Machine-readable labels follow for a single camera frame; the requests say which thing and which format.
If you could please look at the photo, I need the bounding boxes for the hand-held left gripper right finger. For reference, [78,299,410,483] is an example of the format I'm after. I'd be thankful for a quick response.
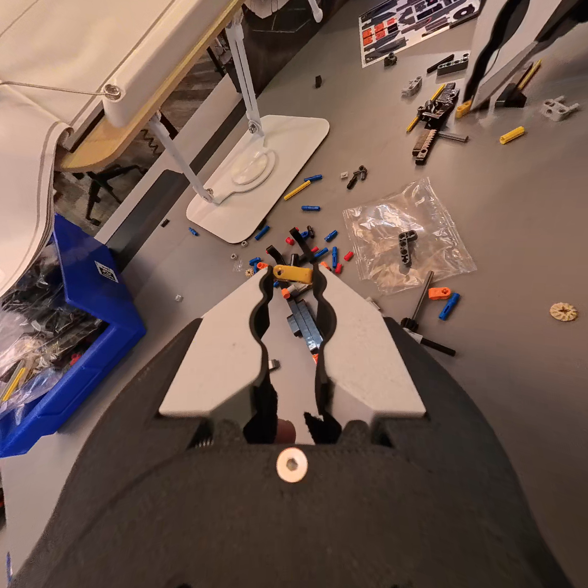
[311,263,426,432]

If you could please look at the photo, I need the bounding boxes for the blue plastic bin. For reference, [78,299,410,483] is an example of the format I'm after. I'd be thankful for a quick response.
[0,213,147,458]

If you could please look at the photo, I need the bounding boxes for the white instruction booklet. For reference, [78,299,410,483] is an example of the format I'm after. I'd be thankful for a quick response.
[0,0,242,297]

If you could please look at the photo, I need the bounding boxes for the clear plastic bag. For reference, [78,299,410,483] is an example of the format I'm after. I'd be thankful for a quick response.
[342,178,477,295]

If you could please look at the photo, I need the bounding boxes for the yellow thin lego liftarm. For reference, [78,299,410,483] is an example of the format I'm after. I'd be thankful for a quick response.
[273,265,314,285]

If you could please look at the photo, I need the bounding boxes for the black office chair base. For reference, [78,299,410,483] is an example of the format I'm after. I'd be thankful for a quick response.
[85,163,141,226]

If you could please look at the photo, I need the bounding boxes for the black lego axle assembly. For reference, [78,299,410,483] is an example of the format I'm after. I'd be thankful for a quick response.
[401,270,457,357]

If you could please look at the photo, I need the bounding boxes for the lego sticker sheet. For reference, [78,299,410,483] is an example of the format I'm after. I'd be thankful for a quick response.
[359,0,487,69]

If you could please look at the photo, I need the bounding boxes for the dark grey lego beam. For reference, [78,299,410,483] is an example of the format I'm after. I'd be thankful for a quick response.
[426,52,471,76]

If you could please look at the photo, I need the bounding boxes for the clear bags of lego parts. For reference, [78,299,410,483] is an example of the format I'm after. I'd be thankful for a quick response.
[0,257,111,405]

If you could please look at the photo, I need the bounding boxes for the dark bent lego liftarm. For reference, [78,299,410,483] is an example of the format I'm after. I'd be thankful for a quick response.
[397,230,420,273]

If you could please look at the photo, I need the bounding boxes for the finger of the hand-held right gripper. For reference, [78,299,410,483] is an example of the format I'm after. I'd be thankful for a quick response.
[463,0,517,103]
[473,0,577,110]

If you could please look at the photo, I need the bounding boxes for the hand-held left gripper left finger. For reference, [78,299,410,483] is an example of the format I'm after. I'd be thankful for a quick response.
[158,266,276,425]

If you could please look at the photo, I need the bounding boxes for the black lego wedge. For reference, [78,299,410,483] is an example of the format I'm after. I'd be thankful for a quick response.
[495,83,527,108]

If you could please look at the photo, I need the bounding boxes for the black lego rack assembly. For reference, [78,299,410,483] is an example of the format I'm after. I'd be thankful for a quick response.
[406,82,470,165]

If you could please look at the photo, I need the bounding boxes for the white book stand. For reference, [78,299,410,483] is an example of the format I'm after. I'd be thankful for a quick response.
[55,0,330,244]

